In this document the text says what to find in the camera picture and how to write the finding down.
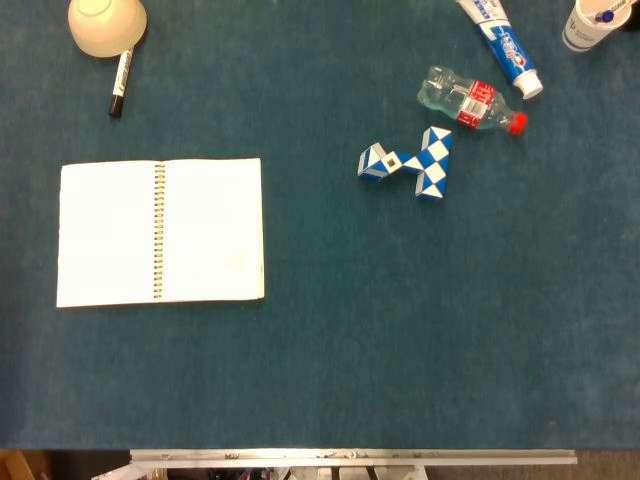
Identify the brown cardboard box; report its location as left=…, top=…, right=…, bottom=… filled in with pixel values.
left=0, top=449, right=37, bottom=480

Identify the yellow spiral notebook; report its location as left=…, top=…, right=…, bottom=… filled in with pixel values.
left=55, top=157, right=267, bottom=309

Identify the black whiteboard marker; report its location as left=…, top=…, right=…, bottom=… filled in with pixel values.
left=108, top=47, right=136, bottom=119

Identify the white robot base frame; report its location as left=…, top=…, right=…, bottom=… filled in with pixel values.
left=92, top=463, right=427, bottom=480

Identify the blue white snake puzzle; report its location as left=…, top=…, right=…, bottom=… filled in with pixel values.
left=356, top=125, right=454, bottom=203

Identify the clear red-capped plastic bottle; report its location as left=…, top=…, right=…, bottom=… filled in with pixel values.
left=416, top=65, right=529, bottom=137

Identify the white upturned bowl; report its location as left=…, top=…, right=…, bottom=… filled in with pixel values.
left=67, top=0, right=149, bottom=59

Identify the aluminium frame rail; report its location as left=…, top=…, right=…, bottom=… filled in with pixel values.
left=129, top=448, right=579, bottom=468

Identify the white paper cup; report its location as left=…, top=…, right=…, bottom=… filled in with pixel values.
left=561, top=0, right=634, bottom=54

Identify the blue felt table cloth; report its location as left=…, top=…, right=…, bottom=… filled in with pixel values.
left=0, top=0, right=640, bottom=450

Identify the blue white toothpaste tube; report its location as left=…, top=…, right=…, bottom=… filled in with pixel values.
left=456, top=0, right=545, bottom=101

